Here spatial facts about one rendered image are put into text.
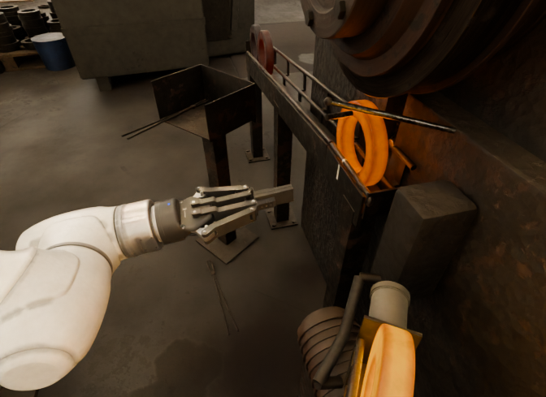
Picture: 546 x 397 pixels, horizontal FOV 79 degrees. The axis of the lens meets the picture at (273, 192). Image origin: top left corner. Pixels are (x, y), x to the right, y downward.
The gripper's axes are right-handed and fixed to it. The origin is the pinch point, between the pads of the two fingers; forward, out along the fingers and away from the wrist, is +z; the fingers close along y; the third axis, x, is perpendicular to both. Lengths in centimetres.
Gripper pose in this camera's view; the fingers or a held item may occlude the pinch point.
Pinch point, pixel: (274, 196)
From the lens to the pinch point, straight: 59.6
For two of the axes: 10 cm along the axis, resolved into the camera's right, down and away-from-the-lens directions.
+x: -0.8, -7.5, -6.6
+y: 2.5, 6.2, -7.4
